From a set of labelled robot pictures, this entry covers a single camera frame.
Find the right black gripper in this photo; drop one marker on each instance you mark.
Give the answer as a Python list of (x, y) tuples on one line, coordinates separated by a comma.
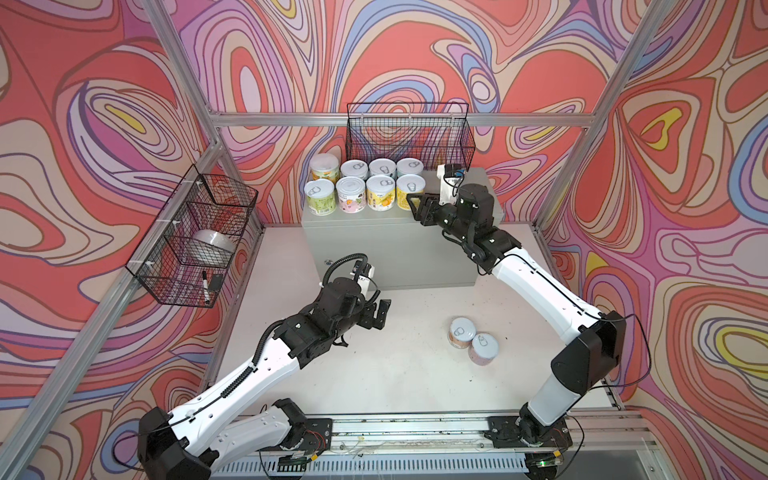
[(428, 205)]

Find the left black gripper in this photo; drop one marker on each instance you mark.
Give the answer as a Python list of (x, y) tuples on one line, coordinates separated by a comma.
[(369, 321)]

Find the teal label can back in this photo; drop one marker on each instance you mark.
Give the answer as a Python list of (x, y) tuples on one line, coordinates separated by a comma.
[(382, 166)]

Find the pink label can plain lid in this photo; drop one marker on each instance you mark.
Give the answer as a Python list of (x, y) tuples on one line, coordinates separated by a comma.
[(351, 194)]

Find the green label can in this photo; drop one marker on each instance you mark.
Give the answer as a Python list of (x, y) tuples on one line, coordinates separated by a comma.
[(320, 197)]

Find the yellow orange label can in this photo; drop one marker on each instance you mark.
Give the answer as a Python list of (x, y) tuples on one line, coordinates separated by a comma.
[(325, 166)]

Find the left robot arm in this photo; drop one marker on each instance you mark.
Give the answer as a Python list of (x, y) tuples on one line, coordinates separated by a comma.
[(206, 433)]

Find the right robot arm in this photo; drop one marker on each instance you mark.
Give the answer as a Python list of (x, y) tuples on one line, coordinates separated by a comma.
[(593, 340)]

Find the grey metal cabinet box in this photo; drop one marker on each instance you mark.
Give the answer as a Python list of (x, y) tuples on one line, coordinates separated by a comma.
[(404, 253)]

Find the red label can right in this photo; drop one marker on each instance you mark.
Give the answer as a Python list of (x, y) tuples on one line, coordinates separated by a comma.
[(484, 349)]

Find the silver tape roll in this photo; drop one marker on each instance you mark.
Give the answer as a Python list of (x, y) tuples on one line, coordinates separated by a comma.
[(215, 239)]

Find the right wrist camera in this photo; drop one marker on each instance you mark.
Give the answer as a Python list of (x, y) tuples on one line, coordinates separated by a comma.
[(451, 177)]

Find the black wire basket back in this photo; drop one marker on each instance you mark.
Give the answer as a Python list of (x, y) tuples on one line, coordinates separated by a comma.
[(435, 133)]

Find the black wire basket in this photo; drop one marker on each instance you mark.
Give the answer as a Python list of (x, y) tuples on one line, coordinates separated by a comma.
[(435, 133), (170, 271)]

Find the aluminium front rail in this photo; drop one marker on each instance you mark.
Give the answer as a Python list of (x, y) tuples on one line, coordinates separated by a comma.
[(465, 432)]

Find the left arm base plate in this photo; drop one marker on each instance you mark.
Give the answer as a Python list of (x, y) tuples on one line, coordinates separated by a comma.
[(314, 436)]

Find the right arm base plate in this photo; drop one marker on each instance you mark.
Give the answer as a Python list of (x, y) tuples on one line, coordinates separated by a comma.
[(517, 432)]

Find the black wire basket left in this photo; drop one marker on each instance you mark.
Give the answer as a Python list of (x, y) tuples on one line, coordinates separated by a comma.
[(170, 271)]

